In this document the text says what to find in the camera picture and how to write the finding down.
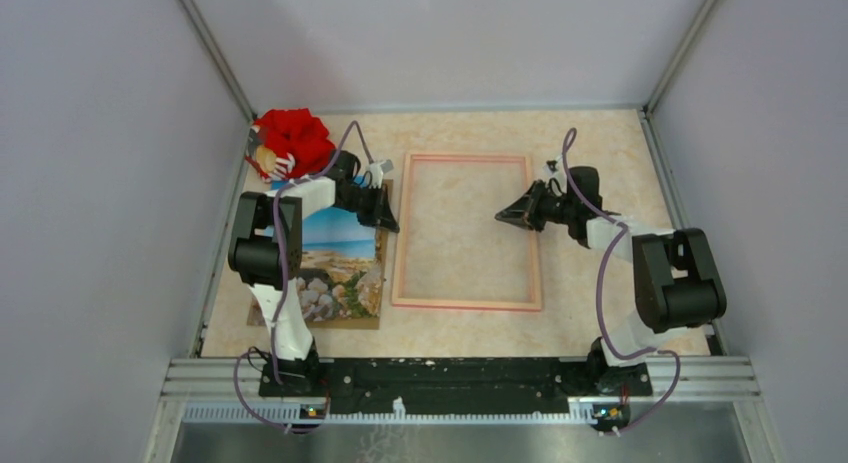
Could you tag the landscape beach photo print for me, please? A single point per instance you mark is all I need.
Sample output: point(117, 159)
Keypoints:
point(342, 274)

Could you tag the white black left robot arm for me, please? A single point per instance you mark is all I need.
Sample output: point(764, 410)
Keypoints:
point(292, 352)

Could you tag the grey cable duct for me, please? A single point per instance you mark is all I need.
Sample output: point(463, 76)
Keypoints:
point(281, 413)

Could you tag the pink wooden picture frame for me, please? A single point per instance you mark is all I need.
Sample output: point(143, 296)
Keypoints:
point(451, 253)

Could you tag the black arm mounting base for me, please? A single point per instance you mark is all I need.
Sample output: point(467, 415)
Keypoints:
point(452, 401)

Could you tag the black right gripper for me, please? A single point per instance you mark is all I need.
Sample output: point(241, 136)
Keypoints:
point(524, 212)

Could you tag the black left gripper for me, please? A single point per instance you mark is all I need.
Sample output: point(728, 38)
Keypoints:
point(385, 217)

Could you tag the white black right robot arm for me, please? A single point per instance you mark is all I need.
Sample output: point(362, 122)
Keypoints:
point(676, 282)

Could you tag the aluminium front rail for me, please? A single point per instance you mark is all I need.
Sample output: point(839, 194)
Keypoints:
point(691, 378)

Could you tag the red plush toy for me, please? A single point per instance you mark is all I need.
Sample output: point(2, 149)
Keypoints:
point(287, 144)

